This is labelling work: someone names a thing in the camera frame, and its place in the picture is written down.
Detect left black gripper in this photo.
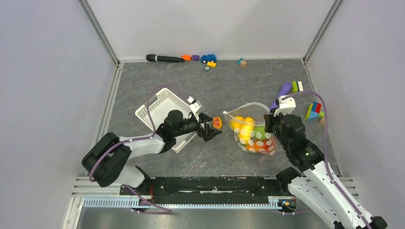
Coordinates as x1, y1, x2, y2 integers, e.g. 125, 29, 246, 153
173, 112, 222, 141

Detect orange toy pumpkin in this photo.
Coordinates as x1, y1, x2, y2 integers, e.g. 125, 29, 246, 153
245, 139, 276, 155

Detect yellow toy lemon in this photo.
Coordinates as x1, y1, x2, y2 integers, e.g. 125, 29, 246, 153
229, 116, 245, 130

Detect green toy pepper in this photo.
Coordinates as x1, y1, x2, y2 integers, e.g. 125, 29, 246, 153
254, 125, 272, 140

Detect clear zip top bag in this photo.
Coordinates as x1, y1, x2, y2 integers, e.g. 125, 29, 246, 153
223, 102, 277, 155

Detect yellow toy mango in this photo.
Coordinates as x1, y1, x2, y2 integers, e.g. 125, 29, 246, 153
238, 117, 256, 145

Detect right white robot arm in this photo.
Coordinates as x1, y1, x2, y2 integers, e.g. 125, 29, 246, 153
264, 114, 388, 229

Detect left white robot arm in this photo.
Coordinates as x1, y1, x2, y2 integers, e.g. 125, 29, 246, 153
82, 110, 221, 195

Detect yellow butterfly toy block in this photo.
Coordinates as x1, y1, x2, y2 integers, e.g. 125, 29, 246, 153
212, 116, 223, 130

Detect multicolour brick stack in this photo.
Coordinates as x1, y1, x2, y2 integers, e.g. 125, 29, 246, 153
304, 101, 325, 121

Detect small wooden cube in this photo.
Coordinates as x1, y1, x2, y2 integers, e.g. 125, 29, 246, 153
318, 117, 326, 126

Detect purple toy eggplant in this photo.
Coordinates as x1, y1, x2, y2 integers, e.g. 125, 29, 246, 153
269, 82, 292, 110

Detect green white brick stack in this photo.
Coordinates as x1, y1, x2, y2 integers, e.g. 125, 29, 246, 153
291, 81, 304, 94

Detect white perforated plastic basket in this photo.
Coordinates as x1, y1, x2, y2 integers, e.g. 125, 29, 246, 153
135, 88, 205, 154

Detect yellow toy brick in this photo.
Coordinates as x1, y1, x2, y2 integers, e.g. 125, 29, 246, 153
207, 62, 217, 68

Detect blue toy car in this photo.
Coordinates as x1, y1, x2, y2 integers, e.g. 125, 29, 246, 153
200, 54, 217, 63

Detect purple toy block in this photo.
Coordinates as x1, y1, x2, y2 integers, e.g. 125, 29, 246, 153
192, 55, 200, 61

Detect teal and wood cubes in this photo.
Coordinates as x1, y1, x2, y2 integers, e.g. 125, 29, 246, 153
238, 58, 247, 68

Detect orange toy piece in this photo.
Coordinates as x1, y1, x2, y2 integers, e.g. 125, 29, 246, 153
181, 55, 192, 61

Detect black microphone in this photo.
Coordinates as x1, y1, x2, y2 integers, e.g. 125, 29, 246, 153
146, 54, 185, 63

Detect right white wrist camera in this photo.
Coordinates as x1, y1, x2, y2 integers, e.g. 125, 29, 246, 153
273, 95, 296, 116

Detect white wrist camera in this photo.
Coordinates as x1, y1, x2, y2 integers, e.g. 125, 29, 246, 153
273, 95, 296, 116
187, 96, 203, 121

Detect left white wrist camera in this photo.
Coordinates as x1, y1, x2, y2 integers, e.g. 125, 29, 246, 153
187, 96, 203, 121

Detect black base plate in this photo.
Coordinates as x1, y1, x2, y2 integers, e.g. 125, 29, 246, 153
134, 177, 297, 204

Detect white cable duct rail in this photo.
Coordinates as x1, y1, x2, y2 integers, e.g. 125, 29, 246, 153
83, 197, 282, 210

